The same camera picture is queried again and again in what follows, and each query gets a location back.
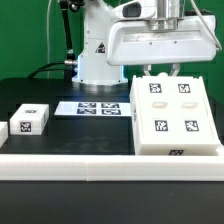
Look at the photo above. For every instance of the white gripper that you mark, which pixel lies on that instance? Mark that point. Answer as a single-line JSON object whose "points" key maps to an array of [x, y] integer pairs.
{"points": [[148, 32]]}

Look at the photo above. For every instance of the white cabinet door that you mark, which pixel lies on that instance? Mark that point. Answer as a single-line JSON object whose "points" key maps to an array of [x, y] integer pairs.
{"points": [[192, 111], [154, 105]]}

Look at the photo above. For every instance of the white cabinet body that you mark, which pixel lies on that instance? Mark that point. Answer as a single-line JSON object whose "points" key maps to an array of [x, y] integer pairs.
{"points": [[175, 146]]}

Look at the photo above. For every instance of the white cabinet top block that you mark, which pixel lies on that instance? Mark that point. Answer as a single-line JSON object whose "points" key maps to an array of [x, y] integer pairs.
{"points": [[29, 119]]}

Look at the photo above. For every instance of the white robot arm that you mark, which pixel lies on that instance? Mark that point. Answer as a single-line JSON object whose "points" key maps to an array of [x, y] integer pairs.
{"points": [[93, 68]]}

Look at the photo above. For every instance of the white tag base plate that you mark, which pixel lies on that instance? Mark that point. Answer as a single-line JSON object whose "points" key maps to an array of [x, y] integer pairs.
{"points": [[110, 109]]}

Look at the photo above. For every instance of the white u-shaped wall fence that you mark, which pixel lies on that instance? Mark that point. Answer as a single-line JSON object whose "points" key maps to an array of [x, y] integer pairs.
{"points": [[85, 150]]}

